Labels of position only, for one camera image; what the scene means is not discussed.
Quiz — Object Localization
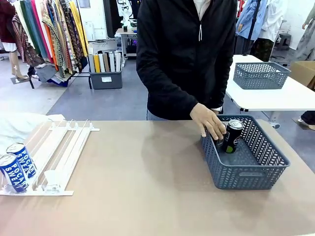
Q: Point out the person's right hand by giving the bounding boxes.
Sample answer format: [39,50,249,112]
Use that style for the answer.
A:
[189,103,227,141]

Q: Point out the grey plastic basket with sticker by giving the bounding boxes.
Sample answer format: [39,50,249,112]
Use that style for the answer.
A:
[200,114,291,191]

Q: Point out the blue Pocari Sweat can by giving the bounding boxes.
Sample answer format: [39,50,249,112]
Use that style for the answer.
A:
[6,143,38,179]
[0,153,29,194]

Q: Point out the person's right forearm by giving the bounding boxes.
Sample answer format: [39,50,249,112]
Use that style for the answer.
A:
[147,78,200,119]

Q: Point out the person's left forearm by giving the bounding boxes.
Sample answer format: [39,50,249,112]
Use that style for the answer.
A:
[210,63,235,110]

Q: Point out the white can dispenser rack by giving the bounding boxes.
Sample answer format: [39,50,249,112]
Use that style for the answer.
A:
[0,118,101,197]

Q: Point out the white side table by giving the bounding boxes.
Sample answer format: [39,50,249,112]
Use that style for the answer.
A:
[225,54,315,130]

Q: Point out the person in black jacket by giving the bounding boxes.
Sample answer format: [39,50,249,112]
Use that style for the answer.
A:
[136,0,238,121]

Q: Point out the grey skirt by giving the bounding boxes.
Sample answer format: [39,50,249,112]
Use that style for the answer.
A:
[235,35,254,56]

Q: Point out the dark patterned skirt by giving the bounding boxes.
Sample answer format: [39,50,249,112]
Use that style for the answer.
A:
[250,38,274,62]

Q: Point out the bystander leg with shoe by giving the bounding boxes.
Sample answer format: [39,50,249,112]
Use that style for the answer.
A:
[292,110,315,131]

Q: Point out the black computer with purple light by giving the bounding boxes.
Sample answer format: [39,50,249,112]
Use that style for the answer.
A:
[126,36,138,54]

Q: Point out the cardboard box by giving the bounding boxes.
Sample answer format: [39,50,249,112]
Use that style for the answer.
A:
[289,60,315,90]

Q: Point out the grey storage bin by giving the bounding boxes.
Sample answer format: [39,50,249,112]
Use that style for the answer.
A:
[89,70,123,90]

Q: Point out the black stool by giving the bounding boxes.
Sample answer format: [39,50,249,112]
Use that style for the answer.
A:
[275,33,292,52]

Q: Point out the blue shirt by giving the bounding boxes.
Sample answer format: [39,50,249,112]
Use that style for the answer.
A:
[235,0,268,41]

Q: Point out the black stand pole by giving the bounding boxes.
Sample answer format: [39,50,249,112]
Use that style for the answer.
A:
[247,0,262,42]

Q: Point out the brown fabric roll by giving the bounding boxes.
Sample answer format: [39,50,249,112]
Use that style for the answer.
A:
[102,53,110,73]

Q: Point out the white shirt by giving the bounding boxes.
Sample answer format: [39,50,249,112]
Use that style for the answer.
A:
[257,0,289,43]

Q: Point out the background work table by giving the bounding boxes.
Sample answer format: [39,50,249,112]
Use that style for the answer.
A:
[115,28,139,60]

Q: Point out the mannequin in grey dress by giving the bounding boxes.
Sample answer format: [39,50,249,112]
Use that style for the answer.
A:
[294,4,315,61]

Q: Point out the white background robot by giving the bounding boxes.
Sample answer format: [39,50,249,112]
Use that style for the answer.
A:
[117,0,137,28]

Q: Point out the black partition panel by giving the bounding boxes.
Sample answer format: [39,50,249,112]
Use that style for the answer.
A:
[102,0,120,39]

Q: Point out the white air purifier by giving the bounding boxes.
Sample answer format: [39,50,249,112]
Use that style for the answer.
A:
[82,21,96,42]

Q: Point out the checkered fabric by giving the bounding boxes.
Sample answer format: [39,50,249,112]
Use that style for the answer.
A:
[50,71,73,87]

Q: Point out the dark patterned hanging garment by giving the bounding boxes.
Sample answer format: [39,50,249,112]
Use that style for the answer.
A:
[59,0,83,72]

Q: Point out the yellow hanging garment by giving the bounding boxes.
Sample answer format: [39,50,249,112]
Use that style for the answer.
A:
[69,1,89,58]

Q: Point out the grey cloth pile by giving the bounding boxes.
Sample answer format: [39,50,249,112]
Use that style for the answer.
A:
[35,65,60,83]

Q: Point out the beige patterned hanging garment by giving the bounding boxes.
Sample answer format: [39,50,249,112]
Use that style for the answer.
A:
[40,4,68,74]

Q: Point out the orange hanging garment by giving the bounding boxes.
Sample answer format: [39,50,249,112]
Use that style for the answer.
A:
[43,28,60,72]

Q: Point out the white crumpled cloth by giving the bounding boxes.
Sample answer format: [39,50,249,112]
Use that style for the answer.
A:
[0,112,66,158]

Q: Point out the pink hanging garment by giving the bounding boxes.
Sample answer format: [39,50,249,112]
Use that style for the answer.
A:
[31,0,54,64]

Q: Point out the teal hanging garment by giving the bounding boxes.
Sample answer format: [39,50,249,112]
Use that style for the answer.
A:
[24,0,49,59]

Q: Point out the brown patterned dress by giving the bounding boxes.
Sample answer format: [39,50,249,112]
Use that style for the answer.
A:
[11,14,46,67]

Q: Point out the mannequin legs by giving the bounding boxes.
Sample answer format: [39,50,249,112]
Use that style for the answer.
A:
[9,50,30,81]

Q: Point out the green hanging garment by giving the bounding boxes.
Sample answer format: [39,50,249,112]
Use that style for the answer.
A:
[20,0,41,55]

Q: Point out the white skirt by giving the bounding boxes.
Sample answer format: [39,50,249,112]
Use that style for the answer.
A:
[0,41,18,53]

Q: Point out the cream hanging garment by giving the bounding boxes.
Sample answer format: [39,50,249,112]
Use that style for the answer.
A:
[13,0,34,47]

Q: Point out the dark red garment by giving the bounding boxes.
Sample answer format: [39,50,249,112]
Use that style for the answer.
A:
[0,0,17,44]

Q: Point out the black clothes rack frame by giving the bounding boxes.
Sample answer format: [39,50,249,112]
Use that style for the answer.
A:
[29,71,93,89]

